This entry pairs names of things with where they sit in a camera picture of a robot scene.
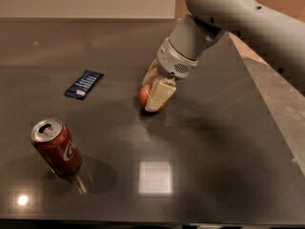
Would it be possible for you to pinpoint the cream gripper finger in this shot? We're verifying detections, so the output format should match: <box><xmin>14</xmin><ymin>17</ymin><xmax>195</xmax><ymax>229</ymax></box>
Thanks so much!
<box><xmin>142</xmin><ymin>60</ymin><xmax>158</xmax><ymax>86</ymax></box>
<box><xmin>145</xmin><ymin>76</ymin><xmax>176</xmax><ymax>113</ymax></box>

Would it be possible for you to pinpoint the red coke can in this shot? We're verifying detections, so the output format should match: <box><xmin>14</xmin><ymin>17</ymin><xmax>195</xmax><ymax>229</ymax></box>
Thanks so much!
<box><xmin>30</xmin><ymin>118</ymin><xmax>82</xmax><ymax>177</ymax></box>

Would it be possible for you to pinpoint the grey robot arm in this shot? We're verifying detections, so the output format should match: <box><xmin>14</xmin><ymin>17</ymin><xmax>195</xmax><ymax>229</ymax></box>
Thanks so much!
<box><xmin>138</xmin><ymin>0</ymin><xmax>305</xmax><ymax>113</ymax></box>

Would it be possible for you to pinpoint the red apple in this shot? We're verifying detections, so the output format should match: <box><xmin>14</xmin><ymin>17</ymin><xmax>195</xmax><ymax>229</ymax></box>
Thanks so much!
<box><xmin>137</xmin><ymin>84</ymin><xmax>152</xmax><ymax>110</ymax></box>

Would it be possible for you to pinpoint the dark blue snack packet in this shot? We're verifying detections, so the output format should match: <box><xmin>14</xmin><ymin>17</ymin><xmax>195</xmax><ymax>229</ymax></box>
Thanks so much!
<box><xmin>64</xmin><ymin>70</ymin><xmax>103</xmax><ymax>100</ymax></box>

